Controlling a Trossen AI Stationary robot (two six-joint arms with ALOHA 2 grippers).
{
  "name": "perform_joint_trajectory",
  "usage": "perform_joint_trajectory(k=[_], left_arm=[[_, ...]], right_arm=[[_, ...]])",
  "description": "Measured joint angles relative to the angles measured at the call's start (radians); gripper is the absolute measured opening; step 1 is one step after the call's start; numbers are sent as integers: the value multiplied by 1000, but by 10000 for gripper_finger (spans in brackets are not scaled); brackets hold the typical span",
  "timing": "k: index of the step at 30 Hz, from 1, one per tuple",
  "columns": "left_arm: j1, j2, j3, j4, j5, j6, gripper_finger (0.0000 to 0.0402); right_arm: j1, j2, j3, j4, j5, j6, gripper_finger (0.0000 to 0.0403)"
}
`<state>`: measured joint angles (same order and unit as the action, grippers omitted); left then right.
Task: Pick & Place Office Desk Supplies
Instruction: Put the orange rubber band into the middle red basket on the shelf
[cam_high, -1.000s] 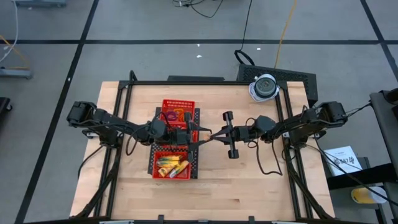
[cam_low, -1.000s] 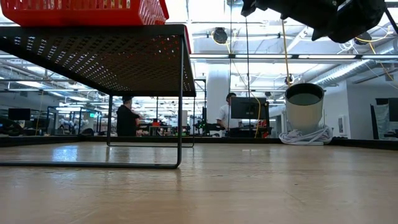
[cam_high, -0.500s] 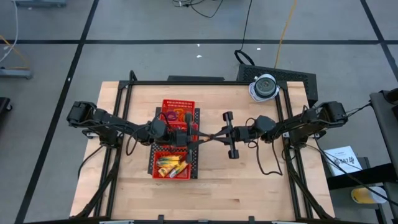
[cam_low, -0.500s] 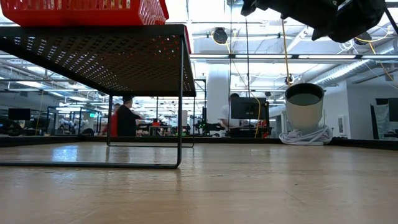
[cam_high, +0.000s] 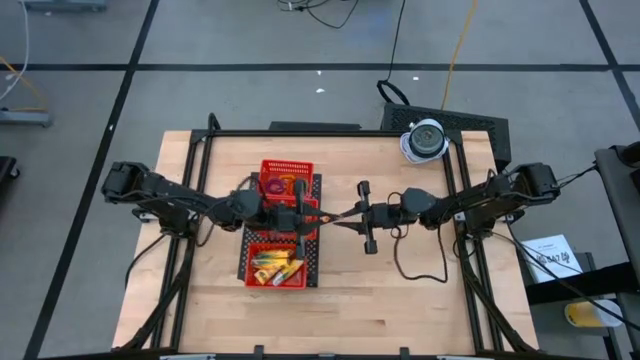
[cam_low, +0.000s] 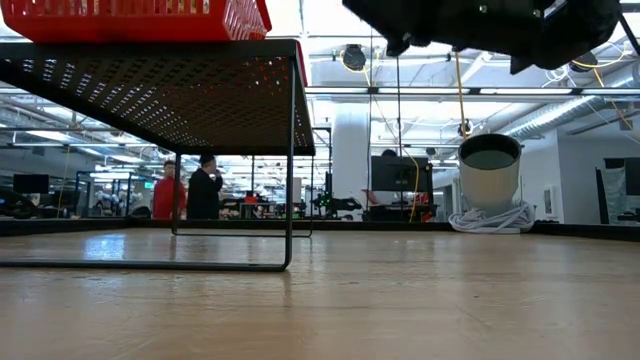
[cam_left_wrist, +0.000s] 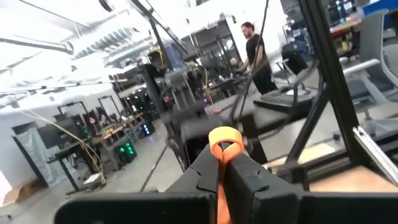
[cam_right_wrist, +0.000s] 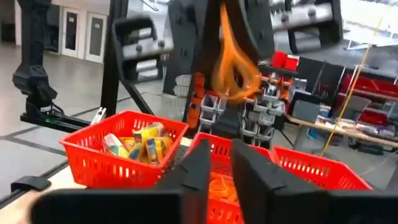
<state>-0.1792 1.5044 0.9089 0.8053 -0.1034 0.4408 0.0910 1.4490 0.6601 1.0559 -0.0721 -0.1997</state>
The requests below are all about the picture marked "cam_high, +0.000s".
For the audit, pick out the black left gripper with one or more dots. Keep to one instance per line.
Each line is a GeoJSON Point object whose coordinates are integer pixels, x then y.
{"type": "Point", "coordinates": [280, 219]}

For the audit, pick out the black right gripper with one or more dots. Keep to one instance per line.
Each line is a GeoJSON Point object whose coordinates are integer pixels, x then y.
{"type": "Point", "coordinates": [387, 215]}

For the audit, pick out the purple rubber band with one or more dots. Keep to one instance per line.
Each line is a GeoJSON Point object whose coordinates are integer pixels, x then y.
{"type": "Point", "coordinates": [268, 187]}

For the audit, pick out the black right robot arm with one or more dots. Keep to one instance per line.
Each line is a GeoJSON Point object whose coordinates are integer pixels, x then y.
{"type": "Point", "coordinates": [500, 192]}

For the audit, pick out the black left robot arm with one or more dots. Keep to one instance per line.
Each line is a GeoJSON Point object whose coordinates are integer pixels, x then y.
{"type": "Point", "coordinates": [175, 192]}

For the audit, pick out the black perforated metal shelf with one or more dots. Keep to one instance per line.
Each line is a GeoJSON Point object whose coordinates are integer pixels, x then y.
{"type": "Point", "coordinates": [315, 270]}

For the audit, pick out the white cylindrical cup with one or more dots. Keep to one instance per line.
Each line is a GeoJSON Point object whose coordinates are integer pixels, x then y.
{"type": "Point", "coordinates": [426, 141]}

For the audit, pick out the black table edge clamp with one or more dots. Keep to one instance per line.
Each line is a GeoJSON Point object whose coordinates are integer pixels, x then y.
{"type": "Point", "coordinates": [404, 352]}
{"type": "Point", "coordinates": [259, 351]}

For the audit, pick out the black perforated computer case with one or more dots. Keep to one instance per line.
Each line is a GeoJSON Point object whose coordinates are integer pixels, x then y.
{"type": "Point", "coordinates": [475, 125]}

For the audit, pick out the silver edge plate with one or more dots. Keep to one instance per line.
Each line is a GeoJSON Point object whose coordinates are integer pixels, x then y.
{"type": "Point", "coordinates": [465, 357]}
{"type": "Point", "coordinates": [187, 357]}

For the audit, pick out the white paper sheet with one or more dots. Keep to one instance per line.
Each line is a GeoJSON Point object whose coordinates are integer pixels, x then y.
{"type": "Point", "coordinates": [550, 257]}

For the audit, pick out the yellow white roll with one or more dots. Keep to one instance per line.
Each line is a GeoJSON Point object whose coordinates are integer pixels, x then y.
{"type": "Point", "coordinates": [590, 315]}

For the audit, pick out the black side cart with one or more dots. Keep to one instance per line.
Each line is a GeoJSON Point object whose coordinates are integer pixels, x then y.
{"type": "Point", "coordinates": [615, 200]}

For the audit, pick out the grey floor stand base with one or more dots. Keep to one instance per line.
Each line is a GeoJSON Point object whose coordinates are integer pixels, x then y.
{"type": "Point", "coordinates": [25, 118]}

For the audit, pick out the black equipment foot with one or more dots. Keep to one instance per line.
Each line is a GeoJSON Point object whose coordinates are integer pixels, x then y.
{"type": "Point", "coordinates": [7, 172]}

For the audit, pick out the grey blue floor platform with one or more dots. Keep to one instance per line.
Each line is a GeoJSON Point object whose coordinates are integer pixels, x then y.
{"type": "Point", "coordinates": [75, 5]}

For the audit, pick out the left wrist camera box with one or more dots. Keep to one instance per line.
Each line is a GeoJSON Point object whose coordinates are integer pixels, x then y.
{"type": "Point", "coordinates": [247, 204]}

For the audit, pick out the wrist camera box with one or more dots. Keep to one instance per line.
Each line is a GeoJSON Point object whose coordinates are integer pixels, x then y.
{"type": "Point", "coordinates": [247, 204]}
{"type": "Point", "coordinates": [419, 202]}

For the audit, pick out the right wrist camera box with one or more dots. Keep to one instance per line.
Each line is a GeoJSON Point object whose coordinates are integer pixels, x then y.
{"type": "Point", "coordinates": [419, 202]}

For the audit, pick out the black aluminium rig frame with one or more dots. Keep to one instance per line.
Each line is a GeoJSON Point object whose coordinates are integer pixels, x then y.
{"type": "Point", "coordinates": [350, 134]}

